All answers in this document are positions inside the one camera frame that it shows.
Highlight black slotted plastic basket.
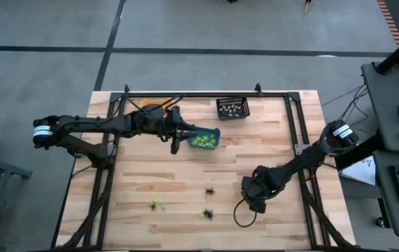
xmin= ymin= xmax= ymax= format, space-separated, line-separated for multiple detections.
xmin=216 ymin=97 xmax=251 ymax=122

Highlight orange plastic bin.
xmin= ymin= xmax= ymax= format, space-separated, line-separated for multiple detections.
xmin=139 ymin=98 xmax=168 ymax=109

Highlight teal plastic bin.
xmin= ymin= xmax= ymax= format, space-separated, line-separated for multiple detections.
xmin=187 ymin=127 xmax=221 ymax=151

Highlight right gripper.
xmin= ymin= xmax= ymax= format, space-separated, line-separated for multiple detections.
xmin=240 ymin=167 xmax=276 ymax=214

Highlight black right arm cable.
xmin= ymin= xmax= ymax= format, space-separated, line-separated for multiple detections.
xmin=233 ymin=198 xmax=258 ymax=228

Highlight grey desk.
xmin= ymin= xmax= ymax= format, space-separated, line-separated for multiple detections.
xmin=361 ymin=62 xmax=399 ymax=153
xmin=372 ymin=150 xmax=399 ymax=239

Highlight white paper sheet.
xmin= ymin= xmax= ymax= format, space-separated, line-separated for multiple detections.
xmin=339 ymin=153 xmax=377 ymax=186

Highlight grey side cart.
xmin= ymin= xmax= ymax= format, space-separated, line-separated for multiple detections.
xmin=0 ymin=150 xmax=34 ymax=252

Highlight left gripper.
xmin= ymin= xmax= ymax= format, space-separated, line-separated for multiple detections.
xmin=134 ymin=104 xmax=198 ymax=155

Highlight black desk crossbar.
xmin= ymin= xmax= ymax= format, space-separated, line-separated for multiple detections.
xmin=335 ymin=132 xmax=377 ymax=171

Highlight black desk cables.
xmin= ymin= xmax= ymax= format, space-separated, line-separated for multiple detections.
xmin=321 ymin=83 xmax=370 ymax=127

